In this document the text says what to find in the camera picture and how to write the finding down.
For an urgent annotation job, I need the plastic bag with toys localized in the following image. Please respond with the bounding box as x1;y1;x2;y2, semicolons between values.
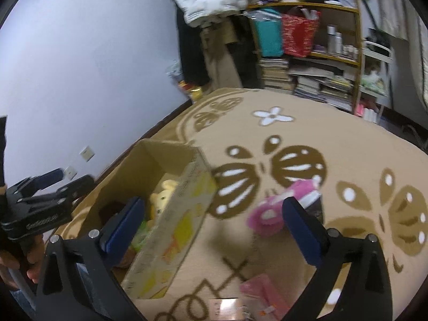
166;61;203;104

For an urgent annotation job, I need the teal bag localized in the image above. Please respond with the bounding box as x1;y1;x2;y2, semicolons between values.
250;8;284;57

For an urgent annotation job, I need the yellow plush toy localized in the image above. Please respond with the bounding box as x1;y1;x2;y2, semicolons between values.
148;179;178;225

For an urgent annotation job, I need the wall socket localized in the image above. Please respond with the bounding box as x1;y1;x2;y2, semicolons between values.
80;146;95;162
64;166;78;181

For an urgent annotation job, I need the black hanging coat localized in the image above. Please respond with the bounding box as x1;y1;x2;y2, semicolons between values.
172;0;210;87

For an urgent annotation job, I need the white trolley cart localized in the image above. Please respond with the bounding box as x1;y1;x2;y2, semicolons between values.
354;40;392;125

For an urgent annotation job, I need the stack of books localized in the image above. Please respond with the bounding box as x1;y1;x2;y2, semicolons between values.
259;54;360;112

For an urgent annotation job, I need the pink towel roll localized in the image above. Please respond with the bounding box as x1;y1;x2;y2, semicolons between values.
239;273;289;320

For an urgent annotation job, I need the wooden shelf unit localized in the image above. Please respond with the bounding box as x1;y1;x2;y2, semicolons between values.
244;0;362;112

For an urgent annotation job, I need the pink bunny plush keychain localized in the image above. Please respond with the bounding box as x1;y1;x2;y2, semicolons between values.
246;179;321;237

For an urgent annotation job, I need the black tissue pack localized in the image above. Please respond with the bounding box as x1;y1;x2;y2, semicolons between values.
298;190;324;224

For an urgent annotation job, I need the open cardboard box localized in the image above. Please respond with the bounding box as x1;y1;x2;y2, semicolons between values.
56;139;216;299

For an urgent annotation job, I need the red gift bag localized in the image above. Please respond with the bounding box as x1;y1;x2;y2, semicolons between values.
281;6;321;57

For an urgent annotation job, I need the person left hand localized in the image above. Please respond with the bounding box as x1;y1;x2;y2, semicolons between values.
0;233;46;291

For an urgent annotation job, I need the green tissue pack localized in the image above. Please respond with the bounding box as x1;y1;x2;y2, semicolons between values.
131;220;155;253

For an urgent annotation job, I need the beige patterned carpet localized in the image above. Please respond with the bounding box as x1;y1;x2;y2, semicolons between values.
56;87;428;321

